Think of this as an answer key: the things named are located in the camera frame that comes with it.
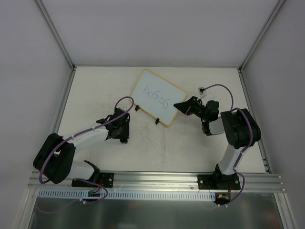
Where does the purple cable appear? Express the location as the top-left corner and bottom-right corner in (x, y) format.
(39, 96), (134, 184)
(203, 83), (253, 208)

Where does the black whiteboard eraser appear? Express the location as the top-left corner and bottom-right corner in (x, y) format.
(120, 139), (128, 144)

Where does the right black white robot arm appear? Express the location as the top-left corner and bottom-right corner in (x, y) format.
(173, 96), (261, 190)

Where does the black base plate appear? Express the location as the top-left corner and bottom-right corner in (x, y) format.
(71, 172), (114, 188)
(197, 174), (241, 190)

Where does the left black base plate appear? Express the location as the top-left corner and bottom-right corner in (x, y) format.
(71, 172), (114, 188)

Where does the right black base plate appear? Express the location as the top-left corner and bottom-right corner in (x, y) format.
(197, 174), (241, 190)

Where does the yellow framed small whiteboard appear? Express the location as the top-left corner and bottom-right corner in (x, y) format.
(131, 69), (187, 126)

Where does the white slotted cable duct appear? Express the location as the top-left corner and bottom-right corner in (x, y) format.
(38, 189), (216, 202)

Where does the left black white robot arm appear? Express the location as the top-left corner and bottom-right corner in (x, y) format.
(33, 107), (130, 186)

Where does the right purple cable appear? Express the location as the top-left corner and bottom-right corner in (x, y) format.
(203, 83), (253, 208)

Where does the aluminium mounting rail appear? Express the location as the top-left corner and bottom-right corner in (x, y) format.
(27, 169), (285, 193)

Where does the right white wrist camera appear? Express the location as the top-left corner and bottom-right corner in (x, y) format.
(198, 87), (207, 100)

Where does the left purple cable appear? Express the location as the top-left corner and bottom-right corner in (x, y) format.
(39, 96), (134, 184)

